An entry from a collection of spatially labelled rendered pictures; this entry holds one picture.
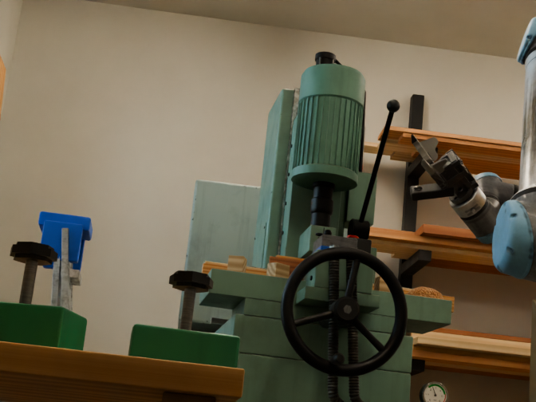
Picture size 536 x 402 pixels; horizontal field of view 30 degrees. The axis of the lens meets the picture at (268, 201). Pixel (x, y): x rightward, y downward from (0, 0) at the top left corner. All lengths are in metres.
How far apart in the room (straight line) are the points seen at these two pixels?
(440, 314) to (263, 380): 0.47
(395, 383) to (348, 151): 0.61
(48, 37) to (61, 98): 0.34
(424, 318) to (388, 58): 3.02
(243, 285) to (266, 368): 0.20
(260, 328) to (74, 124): 2.90
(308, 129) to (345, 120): 0.10
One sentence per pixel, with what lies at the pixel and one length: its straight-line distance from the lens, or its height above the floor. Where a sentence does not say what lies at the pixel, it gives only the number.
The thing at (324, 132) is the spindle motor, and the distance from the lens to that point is 2.61.
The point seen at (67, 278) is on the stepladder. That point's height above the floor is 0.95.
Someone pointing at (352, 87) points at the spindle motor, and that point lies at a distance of 2.67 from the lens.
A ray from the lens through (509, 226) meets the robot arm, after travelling 2.01.
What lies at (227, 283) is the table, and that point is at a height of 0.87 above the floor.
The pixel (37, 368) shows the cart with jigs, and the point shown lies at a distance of 0.84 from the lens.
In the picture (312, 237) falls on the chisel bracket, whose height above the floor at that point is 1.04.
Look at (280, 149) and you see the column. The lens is 2.84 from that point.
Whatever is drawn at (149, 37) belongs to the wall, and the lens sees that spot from 5.27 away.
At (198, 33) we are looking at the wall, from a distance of 5.28.
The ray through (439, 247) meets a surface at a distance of 4.65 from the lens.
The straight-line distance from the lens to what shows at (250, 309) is 2.38.
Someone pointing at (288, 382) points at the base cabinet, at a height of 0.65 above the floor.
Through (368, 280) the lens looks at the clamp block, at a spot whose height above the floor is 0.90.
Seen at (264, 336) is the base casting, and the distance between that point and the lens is 2.37.
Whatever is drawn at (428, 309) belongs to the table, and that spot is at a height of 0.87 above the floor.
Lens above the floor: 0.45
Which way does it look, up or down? 15 degrees up
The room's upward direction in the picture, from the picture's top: 6 degrees clockwise
